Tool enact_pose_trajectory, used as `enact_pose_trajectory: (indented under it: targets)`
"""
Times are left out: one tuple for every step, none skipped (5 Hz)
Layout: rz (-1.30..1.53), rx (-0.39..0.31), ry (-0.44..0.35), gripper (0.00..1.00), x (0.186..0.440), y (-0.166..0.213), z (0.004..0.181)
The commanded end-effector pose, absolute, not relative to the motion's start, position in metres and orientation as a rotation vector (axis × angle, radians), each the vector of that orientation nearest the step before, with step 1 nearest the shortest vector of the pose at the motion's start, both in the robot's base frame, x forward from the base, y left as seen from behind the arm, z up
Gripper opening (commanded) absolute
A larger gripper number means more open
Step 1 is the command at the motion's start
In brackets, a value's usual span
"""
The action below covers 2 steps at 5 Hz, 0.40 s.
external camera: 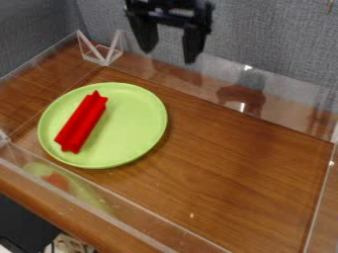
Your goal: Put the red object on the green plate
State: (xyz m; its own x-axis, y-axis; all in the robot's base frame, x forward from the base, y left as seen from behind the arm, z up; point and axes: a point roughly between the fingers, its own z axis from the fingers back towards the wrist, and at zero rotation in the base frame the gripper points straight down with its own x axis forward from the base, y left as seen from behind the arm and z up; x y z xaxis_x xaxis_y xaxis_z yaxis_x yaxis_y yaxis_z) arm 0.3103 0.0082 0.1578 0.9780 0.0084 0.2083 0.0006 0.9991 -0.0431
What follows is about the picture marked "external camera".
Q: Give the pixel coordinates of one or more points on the white power strip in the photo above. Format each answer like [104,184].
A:
[67,244]

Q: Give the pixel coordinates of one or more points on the green round plate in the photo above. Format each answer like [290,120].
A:
[128,131]

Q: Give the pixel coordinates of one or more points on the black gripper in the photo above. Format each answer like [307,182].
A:
[187,14]

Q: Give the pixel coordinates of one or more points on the clear acrylic corner bracket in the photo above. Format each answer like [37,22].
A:
[97,53]

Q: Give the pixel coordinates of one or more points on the clear acrylic enclosure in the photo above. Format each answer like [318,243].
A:
[240,180]

